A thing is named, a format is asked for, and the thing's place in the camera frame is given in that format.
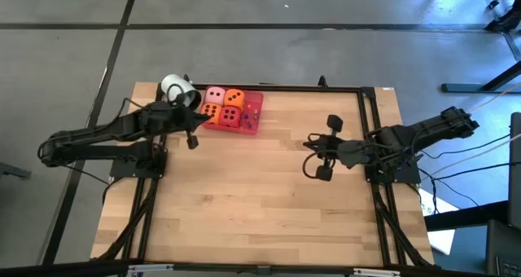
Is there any pink translucent plastic bin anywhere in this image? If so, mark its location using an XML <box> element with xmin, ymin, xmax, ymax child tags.
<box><xmin>201</xmin><ymin>86</ymin><xmax>265</xmax><ymax>136</ymax></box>

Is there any magenta foam die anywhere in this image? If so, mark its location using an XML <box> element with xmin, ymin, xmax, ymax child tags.
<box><xmin>218</xmin><ymin>105</ymin><xmax>242</xmax><ymax>129</ymax></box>

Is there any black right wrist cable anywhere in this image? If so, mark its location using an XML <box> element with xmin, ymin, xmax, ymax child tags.
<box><xmin>302</xmin><ymin>132</ymin><xmax>331</xmax><ymax>181</ymax></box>

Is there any black aluminium table frame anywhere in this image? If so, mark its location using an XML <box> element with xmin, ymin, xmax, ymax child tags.
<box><xmin>91</xmin><ymin>75</ymin><xmax>436</xmax><ymax>270</ymax></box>

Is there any black panel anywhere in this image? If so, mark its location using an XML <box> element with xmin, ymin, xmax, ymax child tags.
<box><xmin>507</xmin><ymin>112</ymin><xmax>521</xmax><ymax>229</ymax></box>

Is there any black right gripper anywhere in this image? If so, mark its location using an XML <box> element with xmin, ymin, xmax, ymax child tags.
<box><xmin>315</xmin><ymin>113</ymin><xmax>371</xmax><ymax>182</ymax></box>

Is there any black floor cable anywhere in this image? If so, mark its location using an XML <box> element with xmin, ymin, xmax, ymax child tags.
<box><xmin>418</xmin><ymin>133</ymin><xmax>512</xmax><ymax>160</ymax></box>

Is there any white paper sheet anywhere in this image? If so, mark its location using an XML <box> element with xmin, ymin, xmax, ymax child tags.
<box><xmin>418</xmin><ymin>187</ymin><xmax>456</xmax><ymax>256</ymax></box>

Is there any black box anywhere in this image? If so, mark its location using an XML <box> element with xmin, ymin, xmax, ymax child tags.
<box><xmin>486</xmin><ymin>218</ymin><xmax>521</xmax><ymax>277</ymax></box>

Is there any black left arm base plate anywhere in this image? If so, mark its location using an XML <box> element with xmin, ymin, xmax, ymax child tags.
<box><xmin>108</xmin><ymin>148</ymin><xmax>169</xmax><ymax>179</ymax></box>

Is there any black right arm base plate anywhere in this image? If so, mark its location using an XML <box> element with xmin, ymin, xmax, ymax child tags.
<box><xmin>365</xmin><ymin>156</ymin><xmax>422</xmax><ymax>185</ymax></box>

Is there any orange foam die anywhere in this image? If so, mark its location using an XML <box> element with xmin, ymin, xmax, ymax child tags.
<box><xmin>223</xmin><ymin>88</ymin><xmax>246</xmax><ymax>111</ymax></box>
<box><xmin>199</xmin><ymin>102</ymin><xmax>223</xmax><ymax>125</ymax></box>

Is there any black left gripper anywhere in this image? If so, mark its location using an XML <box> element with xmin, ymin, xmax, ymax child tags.
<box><xmin>160</xmin><ymin>91</ymin><xmax>211</xmax><ymax>150</ymax></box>

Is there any pale pink foam die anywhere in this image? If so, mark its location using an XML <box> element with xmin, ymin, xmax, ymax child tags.
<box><xmin>204</xmin><ymin>86</ymin><xmax>226</xmax><ymax>106</ymax></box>

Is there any black floor stand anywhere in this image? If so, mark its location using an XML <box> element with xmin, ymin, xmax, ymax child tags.
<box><xmin>441</xmin><ymin>0</ymin><xmax>521</xmax><ymax>94</ymax></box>

